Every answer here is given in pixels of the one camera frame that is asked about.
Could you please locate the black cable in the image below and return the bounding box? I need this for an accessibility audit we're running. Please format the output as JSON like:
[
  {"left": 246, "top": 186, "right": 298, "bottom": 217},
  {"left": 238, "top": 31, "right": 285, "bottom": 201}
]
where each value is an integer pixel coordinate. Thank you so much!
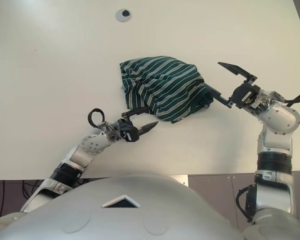
[
  {"left": 235, "top": 183, "right": 257, "bottom": 224},
  {"left": 281, "top": 88, "right": 300, "bottom": 106},
  {"left": 87, "top": 107, "right": 106, "bottom": 129}
]

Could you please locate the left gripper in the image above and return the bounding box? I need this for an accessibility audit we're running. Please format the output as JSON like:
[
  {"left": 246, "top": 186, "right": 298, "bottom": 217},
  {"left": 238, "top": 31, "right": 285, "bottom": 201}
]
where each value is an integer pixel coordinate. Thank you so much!
[{"left": 115, "top": 106, "right": 159, "bottom": 137}]

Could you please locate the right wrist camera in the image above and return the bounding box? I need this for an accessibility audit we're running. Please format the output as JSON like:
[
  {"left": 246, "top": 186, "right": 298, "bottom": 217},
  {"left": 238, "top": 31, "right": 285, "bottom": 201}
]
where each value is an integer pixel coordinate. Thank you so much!
[{"left": 231, "top": 84, "right": 256, "bottom": 110}]

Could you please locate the robot body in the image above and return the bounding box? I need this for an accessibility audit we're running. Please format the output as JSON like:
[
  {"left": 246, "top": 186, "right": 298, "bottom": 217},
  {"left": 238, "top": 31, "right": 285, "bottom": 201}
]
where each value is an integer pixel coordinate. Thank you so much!
[{"left": 0, "top": 174, "right": 245, "bottom": 240}]

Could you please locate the green striped T-shirt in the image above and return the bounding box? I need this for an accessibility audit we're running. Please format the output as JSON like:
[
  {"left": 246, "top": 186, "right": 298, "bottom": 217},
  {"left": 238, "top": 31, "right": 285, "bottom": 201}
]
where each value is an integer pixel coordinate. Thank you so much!
[{"left": 118, "top": 55, "right": 214, "bottom": 124}]

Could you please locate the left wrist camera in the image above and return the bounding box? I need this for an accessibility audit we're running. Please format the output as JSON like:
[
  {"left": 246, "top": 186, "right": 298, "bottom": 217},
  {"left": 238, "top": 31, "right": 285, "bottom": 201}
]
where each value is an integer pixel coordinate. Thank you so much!
[{"left": 123, "top": 126, "right": 140, "bottom": 144}]

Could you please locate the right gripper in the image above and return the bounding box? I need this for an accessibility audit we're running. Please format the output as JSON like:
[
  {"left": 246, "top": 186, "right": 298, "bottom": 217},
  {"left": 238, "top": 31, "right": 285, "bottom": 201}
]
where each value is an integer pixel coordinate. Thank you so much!
[{"left": 206, "top": 61, "right": 263, "bottom": 110}]

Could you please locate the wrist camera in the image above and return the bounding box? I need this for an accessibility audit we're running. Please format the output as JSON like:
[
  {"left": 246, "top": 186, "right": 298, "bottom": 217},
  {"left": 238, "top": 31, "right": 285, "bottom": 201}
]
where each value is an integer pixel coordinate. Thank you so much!
[
  {"left": 123, "top": 126, "right": 140, "bottom": 144},
  {"left": 231, "top": 84, "right": 256, "bottom": 110}
]

